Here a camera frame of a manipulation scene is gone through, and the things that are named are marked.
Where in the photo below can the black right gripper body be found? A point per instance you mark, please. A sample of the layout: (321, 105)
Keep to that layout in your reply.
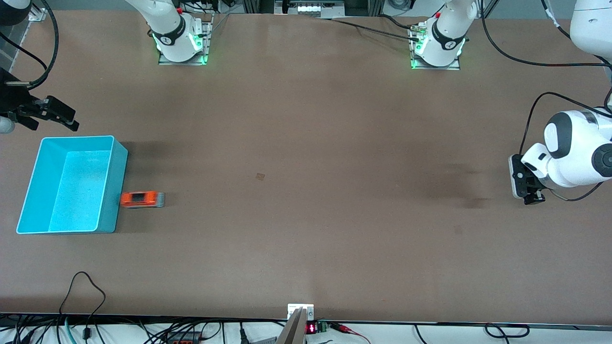
(14, 101)

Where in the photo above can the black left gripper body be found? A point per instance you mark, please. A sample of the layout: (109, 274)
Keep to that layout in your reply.
(530, 181)

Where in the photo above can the orange toy bus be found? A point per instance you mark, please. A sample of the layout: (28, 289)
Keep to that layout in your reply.
(141, 199)

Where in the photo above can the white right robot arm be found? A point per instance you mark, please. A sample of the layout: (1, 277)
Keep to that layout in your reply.
(167, 28)

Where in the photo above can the blue plastic box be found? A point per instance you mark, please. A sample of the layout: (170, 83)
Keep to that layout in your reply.
(71, 191)

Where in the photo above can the aluminium strut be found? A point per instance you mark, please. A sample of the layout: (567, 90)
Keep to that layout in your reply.
(487, 7)

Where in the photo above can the red alligator clip lead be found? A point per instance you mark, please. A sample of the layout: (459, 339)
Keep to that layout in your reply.
(343, 328)

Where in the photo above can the red digit display module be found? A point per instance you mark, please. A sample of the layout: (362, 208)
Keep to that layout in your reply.
(311, 328)

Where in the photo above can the black power strip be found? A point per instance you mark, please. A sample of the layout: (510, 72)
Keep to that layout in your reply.
(184, 340)

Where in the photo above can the white mounting plate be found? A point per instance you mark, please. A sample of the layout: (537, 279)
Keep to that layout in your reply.
(292, 308)

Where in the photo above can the grey equipment with white connectors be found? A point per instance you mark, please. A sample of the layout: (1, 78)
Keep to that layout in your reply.
(311, 8)

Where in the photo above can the grey metal bar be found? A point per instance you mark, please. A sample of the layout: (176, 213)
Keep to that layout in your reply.
(294, 329)

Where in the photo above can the aluminium frame corner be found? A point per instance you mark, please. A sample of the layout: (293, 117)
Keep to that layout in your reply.
(37, 13)

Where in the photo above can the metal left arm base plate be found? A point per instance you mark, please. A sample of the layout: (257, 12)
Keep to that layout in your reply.
(454, 67)

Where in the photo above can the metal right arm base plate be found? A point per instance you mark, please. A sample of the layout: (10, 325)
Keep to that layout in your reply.
(208, 38)

